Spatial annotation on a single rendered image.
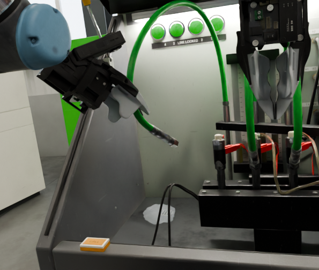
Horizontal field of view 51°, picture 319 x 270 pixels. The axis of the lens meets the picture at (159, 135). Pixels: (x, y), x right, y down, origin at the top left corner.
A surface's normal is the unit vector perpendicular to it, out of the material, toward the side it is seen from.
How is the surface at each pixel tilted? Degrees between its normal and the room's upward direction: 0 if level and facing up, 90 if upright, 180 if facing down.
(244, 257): 0
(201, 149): 90
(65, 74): 77
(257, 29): 90
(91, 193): 90
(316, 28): 90
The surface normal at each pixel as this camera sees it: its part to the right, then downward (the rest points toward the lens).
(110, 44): 0.54, -0.13
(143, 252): -0.11, -0.97
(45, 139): -0.24, 0.23
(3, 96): 0.88, 0.00
